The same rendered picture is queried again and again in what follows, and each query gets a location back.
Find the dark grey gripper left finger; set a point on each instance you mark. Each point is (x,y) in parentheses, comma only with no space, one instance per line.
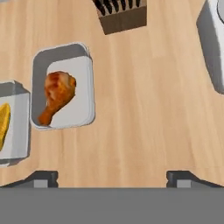
(43,178)

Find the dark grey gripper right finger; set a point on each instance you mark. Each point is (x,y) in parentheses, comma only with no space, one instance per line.
(180,178)

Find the grey vegetable container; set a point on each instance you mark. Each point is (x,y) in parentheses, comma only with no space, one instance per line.
(17,137)

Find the yellow corn cob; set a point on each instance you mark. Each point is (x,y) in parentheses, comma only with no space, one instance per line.
(3,122)

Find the grey meat container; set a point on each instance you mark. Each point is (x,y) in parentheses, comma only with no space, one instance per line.
(78,110)

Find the brown chicken drumstick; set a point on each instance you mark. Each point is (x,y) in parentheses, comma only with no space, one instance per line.
(58,93)

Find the white kitchen appliance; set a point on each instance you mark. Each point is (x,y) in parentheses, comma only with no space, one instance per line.
(213,43)

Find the brown wooden knife block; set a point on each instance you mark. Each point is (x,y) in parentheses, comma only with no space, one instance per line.
(122,17)

